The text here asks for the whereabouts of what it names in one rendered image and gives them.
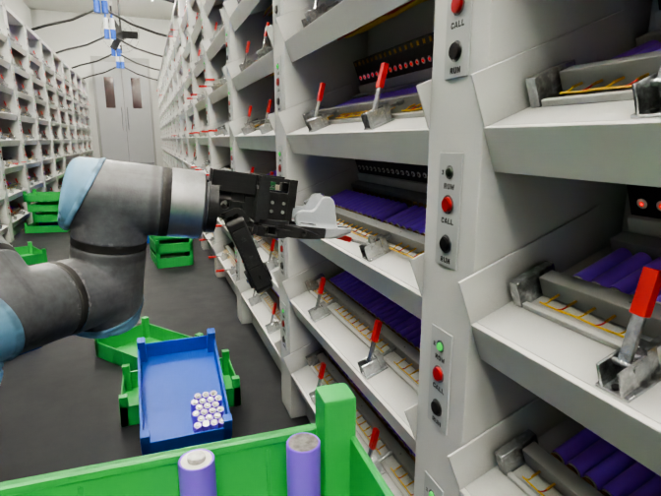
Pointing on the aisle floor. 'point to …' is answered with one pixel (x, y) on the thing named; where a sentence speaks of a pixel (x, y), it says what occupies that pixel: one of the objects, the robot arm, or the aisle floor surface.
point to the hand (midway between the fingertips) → (339, 233)
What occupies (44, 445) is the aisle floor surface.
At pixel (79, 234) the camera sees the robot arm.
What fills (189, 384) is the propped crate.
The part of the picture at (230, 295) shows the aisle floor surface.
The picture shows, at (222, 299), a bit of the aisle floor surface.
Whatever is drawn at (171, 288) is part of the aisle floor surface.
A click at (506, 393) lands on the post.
